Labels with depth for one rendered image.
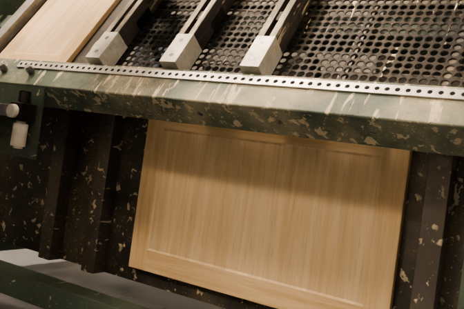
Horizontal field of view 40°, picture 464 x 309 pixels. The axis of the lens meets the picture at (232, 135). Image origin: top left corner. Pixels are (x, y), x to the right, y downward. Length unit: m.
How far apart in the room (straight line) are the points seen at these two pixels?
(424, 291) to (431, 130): 0.44
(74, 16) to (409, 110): 1.43
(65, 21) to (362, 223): 1.37
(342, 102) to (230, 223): 0.60
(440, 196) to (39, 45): 1.52
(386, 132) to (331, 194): 0.35
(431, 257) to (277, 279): 0.47
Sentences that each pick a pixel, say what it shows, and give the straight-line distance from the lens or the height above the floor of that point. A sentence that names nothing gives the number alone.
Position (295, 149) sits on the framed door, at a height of 0.72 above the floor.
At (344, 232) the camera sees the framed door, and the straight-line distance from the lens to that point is 1.80.
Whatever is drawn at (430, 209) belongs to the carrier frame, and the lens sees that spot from 1.68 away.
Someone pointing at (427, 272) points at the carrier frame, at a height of 0.45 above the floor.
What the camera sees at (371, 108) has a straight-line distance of 1.53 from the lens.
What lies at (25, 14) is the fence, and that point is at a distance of 2.70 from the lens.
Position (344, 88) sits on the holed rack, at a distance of 1.59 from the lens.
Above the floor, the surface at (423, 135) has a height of 0.79.
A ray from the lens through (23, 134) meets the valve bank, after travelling 2.16.
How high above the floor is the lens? 0.71
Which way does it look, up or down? 1 degrees up
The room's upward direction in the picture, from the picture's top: 8 degrees clockwise
